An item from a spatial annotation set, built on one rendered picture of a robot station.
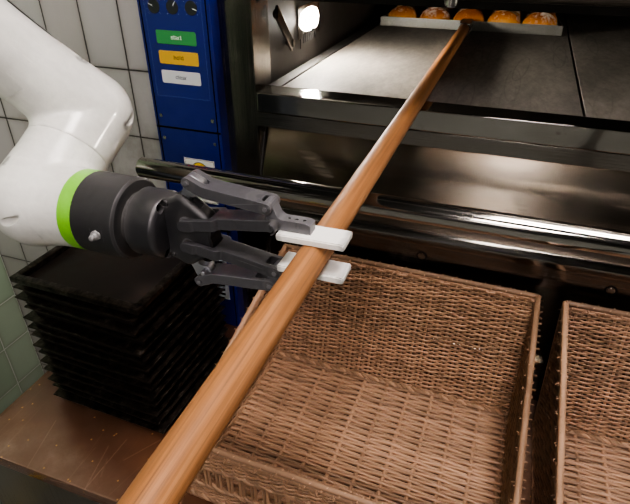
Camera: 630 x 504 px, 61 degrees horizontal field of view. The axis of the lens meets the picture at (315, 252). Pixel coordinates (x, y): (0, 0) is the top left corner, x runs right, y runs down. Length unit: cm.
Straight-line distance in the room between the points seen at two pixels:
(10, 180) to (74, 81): 14
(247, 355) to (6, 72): 44
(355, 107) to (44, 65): 57
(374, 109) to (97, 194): 60
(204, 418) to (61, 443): 90
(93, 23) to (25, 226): 71
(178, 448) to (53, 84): 47
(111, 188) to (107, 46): 72
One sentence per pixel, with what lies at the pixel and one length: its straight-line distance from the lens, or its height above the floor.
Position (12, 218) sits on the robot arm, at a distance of 68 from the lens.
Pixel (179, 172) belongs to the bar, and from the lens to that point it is 80.
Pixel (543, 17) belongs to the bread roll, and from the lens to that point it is 187.
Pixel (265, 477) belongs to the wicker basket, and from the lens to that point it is 94.
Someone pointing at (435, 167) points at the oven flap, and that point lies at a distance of 108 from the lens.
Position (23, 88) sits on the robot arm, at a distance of 70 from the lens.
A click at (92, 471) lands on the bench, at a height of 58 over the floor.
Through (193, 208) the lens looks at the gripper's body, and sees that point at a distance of 56.
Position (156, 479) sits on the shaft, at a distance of 34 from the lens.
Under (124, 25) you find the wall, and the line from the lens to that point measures 126.
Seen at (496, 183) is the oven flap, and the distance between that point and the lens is 108.
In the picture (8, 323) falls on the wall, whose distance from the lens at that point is 199.
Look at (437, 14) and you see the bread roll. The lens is 188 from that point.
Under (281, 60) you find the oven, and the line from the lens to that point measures 124.
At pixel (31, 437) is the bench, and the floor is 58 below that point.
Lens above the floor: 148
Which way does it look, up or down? 32 degrees down
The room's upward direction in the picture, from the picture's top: straight up
